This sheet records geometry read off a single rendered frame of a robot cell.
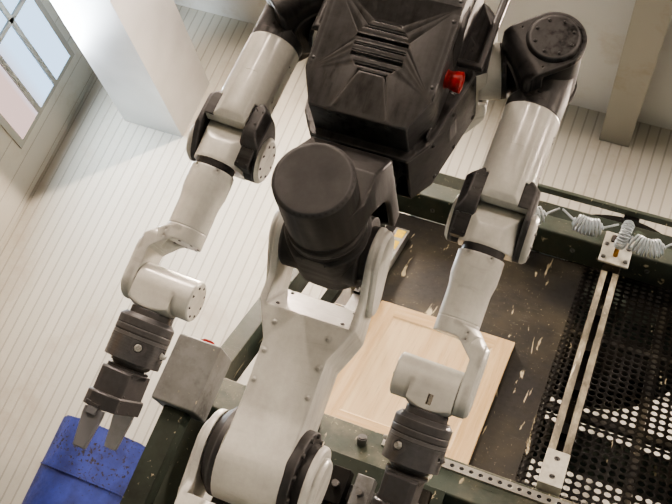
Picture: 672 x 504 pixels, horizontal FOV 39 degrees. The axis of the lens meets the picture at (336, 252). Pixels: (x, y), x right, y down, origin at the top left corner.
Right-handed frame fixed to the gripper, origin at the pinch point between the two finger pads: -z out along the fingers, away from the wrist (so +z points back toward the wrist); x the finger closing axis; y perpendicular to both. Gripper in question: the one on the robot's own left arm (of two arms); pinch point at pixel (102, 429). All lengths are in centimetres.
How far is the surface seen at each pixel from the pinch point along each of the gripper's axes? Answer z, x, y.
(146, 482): -19, 87, 23
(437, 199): 95, 189, 0
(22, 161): 86, 432, 328
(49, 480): -85, 359, 179
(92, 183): 92, 461, 288
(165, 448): -10, 89, 23
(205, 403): 3, 95, 19
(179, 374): 8, 89, 27
